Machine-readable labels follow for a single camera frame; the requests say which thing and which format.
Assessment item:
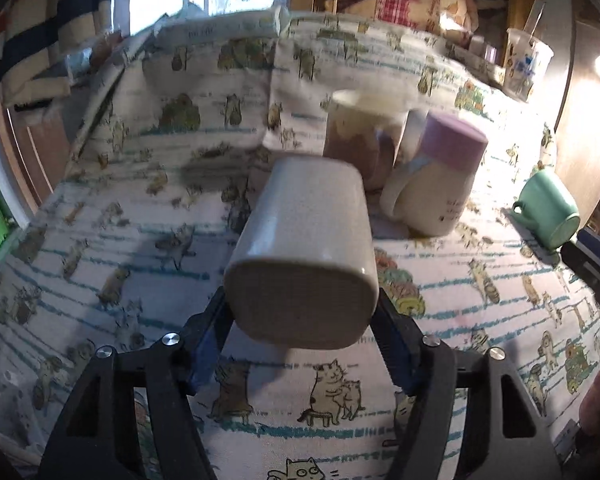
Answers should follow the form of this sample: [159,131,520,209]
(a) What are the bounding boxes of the pink and cream cup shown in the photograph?
[379,112,489,237]

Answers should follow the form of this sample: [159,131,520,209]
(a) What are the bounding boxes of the cat print pillow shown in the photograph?
[152,5,292,48]

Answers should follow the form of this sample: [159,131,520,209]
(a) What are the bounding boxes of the cat print blanket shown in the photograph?
[0,14,600,480]

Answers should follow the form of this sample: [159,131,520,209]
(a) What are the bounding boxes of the striped curtain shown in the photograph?
[0,0,116,108]

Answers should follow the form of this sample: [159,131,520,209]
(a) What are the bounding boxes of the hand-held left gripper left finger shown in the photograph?
[39,286,234,480]

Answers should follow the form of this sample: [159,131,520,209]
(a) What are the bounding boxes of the clear printed plastic cup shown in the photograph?
[502,27,554,104]

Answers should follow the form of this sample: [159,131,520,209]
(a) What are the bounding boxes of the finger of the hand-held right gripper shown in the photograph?
[560,227,600,347]

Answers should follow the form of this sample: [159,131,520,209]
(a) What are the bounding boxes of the brown and cream mug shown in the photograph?
[322,89,411,194]

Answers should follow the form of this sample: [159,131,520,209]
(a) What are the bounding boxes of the red plaid cloth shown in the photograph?
[372,0,433,37]

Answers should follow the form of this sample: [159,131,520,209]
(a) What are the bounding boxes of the green mug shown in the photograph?
[511,167,581,251]

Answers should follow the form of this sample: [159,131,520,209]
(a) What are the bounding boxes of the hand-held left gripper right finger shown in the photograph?
[372,296,563,480]

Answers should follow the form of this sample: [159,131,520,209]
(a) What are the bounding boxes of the beige speckled cup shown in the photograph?
[222,155,381,351]

